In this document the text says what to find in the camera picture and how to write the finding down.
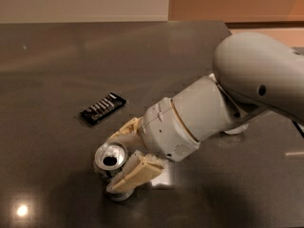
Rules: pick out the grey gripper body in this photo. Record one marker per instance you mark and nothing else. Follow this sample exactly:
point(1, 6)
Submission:
point(164, 130)

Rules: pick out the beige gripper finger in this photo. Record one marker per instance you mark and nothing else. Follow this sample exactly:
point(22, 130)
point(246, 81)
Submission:
point(140, 168)
point(128, 135)

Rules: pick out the green 7up soda can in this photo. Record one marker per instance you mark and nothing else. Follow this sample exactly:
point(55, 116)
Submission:
point(109, 160)

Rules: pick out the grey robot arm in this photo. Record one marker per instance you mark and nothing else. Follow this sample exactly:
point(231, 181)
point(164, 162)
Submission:
point(252, 74)

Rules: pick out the black snack bar wrapper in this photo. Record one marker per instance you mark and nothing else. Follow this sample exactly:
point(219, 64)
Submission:
point(103, 108)

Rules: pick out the clear plastic water bottle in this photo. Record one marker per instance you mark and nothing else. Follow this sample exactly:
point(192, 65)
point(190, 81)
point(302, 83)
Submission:
point(237, 130)

